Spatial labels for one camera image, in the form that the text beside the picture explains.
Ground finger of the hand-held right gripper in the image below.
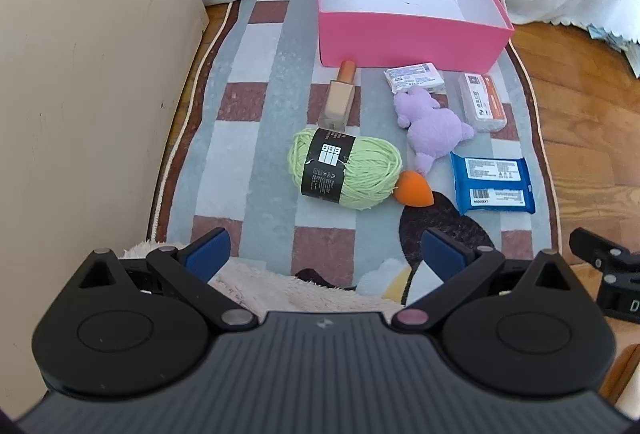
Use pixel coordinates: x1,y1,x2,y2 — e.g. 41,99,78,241
569,227,640,276

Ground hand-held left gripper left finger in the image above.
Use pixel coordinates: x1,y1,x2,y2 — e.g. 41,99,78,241
75,228,261,331

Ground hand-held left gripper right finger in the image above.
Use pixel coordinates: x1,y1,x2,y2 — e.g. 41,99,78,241
391,228,576,332

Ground orange makeup sponge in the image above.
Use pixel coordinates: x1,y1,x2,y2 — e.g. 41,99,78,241
392,170,433,207

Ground blue wet wipes packet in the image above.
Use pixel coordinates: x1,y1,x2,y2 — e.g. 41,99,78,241
450,151,536,216

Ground green yarn ball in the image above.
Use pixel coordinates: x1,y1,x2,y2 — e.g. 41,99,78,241
287,127,403,211

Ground purple plush toy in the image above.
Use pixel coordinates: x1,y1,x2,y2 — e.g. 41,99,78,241
392,86,476,176

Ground orange label floss pick box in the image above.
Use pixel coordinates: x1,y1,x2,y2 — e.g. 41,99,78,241
457,72,508,133

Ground beige foundation bottle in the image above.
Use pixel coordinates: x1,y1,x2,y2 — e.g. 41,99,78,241
318,59,360,135

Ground pink cardboard box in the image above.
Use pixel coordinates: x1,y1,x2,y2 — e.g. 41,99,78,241
316,0,516,72

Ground fluffy cream cloth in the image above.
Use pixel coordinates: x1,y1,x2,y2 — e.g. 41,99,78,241
120,239,401,315

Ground checkered cartoon rug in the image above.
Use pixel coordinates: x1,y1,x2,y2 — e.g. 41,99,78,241
146,0,561,310

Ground white tissue packet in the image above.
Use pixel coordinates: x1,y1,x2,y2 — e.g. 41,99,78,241
384,63,447,95

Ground white papers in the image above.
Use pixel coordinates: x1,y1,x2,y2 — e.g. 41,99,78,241
587,24,640,78

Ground beige cabinet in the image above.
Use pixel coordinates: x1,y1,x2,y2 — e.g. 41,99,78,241
0,0,211,415

